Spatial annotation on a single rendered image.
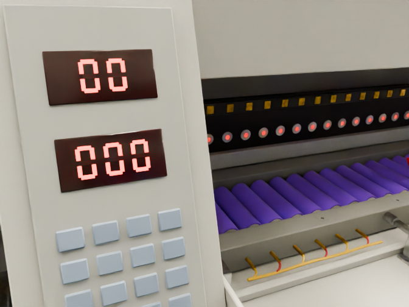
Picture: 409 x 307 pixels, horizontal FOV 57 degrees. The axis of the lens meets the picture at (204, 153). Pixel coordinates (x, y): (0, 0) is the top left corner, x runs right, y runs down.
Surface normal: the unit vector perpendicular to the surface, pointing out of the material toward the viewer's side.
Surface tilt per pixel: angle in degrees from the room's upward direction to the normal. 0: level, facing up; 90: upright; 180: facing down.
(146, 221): 90
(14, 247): 90
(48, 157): 90
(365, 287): 23
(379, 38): 112
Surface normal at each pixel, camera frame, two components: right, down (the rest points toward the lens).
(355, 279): 0.04, -0.91
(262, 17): 0.39, 0.38
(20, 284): 0.37, 0.00
